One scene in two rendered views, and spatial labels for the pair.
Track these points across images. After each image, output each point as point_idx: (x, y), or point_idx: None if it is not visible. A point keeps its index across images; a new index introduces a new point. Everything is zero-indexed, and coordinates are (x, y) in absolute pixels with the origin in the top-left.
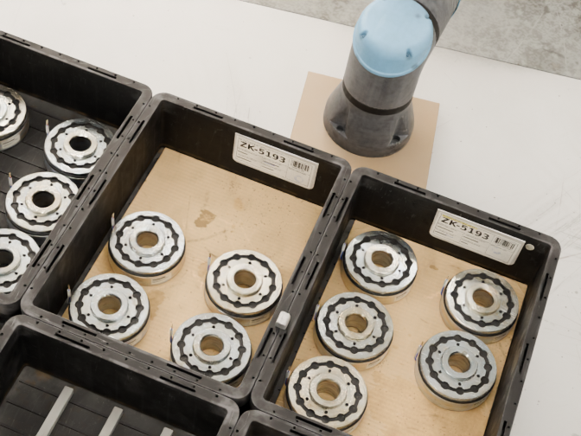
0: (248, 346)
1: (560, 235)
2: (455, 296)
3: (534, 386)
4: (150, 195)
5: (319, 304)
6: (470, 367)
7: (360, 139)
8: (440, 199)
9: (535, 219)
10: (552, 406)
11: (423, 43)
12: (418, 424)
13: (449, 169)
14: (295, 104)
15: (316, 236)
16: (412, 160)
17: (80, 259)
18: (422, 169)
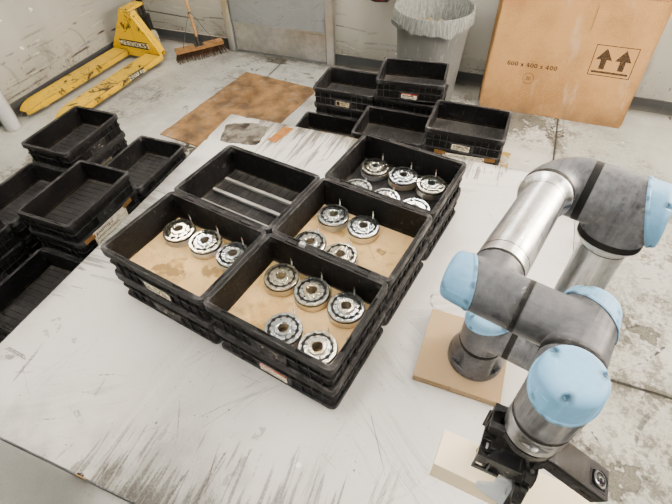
0: None
1: (399, 465)
2: (321, 335)
3: (297, 415)
4: (394, 235)
5: (331, 287)
6: (279, 331)
7: (452, 340)
8: (365, 316)
9: (412, 451)
10: (283, 422)
11: (480, 323)
12: (263, 315)
13: (449, 404)
14: None
15: (345, 261)
16: (448, 376)
17: (355, 206)
18: (441, 380)
